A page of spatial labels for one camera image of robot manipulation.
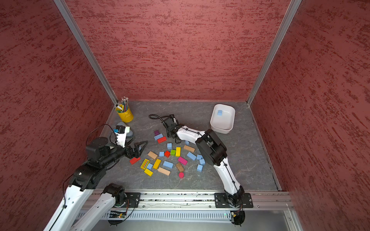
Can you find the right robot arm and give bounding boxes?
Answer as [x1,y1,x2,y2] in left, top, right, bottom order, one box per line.
[166,124,245,208]

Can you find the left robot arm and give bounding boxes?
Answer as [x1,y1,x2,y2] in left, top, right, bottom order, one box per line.
[45,137,148,231]

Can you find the red block left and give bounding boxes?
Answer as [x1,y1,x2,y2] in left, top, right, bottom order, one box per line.
[130,157,141,165]

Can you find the tan block left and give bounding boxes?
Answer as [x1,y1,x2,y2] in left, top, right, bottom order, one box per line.
[148,151,158,160]

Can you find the striped yellow block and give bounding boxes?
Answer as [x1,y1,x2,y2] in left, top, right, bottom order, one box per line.
[140,159,150,170]

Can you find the grey glasses case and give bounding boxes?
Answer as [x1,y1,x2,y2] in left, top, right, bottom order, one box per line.
[117,121,134,137]

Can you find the red long block upper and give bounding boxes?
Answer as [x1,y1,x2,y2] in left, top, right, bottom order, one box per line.
[157,137,167,143]

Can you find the long blue block upper-left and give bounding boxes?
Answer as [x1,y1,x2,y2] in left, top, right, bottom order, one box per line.
[154,133,164,141]

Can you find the yellow long block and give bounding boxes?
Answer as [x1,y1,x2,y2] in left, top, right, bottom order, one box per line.
[153,159,161,169]

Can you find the yellow block bottom left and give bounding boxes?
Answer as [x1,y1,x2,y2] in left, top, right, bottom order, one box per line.
[144,168,153,177]

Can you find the tan block right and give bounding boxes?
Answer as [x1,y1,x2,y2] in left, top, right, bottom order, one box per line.
[184,145,195,153]

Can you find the yellow upright block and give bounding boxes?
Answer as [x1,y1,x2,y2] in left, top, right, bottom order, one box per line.
[175,147,181,157]

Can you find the tan long block bottom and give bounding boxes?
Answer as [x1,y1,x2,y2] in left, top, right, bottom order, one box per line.
[158,167,171,176]

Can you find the yellow pencil bucket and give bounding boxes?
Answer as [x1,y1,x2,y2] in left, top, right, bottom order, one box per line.
[116,105,134,123]

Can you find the magenta block centre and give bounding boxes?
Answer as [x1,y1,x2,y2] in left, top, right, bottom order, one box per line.
[178,157,188,166]

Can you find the dark wood block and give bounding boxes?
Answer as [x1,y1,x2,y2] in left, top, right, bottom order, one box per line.
[175,162,185,172]

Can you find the pencils in bucket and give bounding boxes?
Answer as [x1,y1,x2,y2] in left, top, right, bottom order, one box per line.
[116,97,129,113]

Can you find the white plastic tub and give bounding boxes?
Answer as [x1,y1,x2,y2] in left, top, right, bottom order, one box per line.
[210,104,236,134]

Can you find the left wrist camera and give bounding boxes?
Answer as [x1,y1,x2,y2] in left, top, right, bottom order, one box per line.
[113,126,130,147]

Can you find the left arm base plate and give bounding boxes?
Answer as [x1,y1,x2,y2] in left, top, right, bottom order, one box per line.
[101,192,141,208]

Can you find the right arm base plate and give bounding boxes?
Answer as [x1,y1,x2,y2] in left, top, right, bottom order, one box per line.
[214,193,254,209]

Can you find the aluminium front rail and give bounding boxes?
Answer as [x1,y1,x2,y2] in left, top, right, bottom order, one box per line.
[126,190,295,211]

